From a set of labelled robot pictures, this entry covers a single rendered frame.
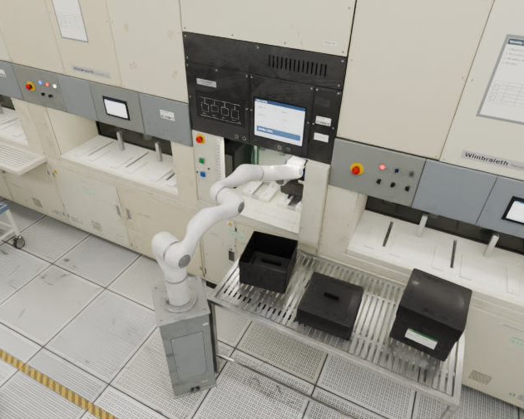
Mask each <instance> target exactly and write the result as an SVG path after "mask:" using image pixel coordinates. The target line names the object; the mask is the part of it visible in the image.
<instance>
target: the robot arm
mask: <svg viewBox="0 0 524 419"><path fill-rule="evenodd" d="M307 162H308V161H307V160H305V159H300V158H298V157H294V156H293V157H290V158H289V160H288V162H287V164H286V165H272V166H268V165H250V164H243V165H240V166H239V167H237V169H236V170H235V171H234V172H233V173H232V174H231V175H230V176H228V177H227V178H225V179H223V180H219V181H217V182H215V183H214V184H213V185H212V186H211V188H210V197H211V199H212V200H214V201H215V202H216V203H218V204H219V205H218V206H215V207H208V208H204V209H202V210H201V211H200V212H198V213H197V214H196V215H195V216H194V217H193V218H192V219H191V220H190V222H189V223H188V225H187V227H186V236H185V238H184V240H183V241H182V242H180V241H179V240H178V239H177V238H176V237H175V236H174V235H172V234H170V233H168V232H160V233H158V234H156V235H155V236H154V238H153V240H152V242H151V247H152V251H153V254H154V255H155V258H156V261H157V262H158V264H159V265H160V267H161V269H162V271H163V274H164V279H165V283H166V291H165V292H164V294H163V296H162V305H163V307H164V308H165V309H166V310H167V311H169V312H172V313H183V312H185V311H187V310H189V309H191V308H192V307H193V306H194V305H195V303H196V300H197V293H196V291H195V290H194V289H193V288H192V287H191V286H190V285H189V279H188V273H187V268H186V266H187V265H188V264H189V262H190V261H191V260H192V258H193V255H194V253H195V249H196V247H197V244H198V243H199V241H200V239H201V238H202V236H203V235H204V234H205V233H206V232H207V231H208V230H209V229H210V228H211V227H212V226H213V225H214V224H216V223H217V222H219V221H221V220H223V219H230V218H234V217H235V216H237V215H239V214H240V213H241V212H242V211H243V210H244V208H245V201H244V199H243V198H242V197H241V196H240V195H239V194H237V193H236V192H234V191H233V190H231V189H232V188H234V187H237V186H241V185H244V184H246V183H248V182H249V181H274V182H275V183H276V184H277V185H285V184H286V183H287V182H288V181H290V180H295V179H298V178H300V177H301V176H302V175H303V168H304V167H305V166H306V164H307Z"/></svg>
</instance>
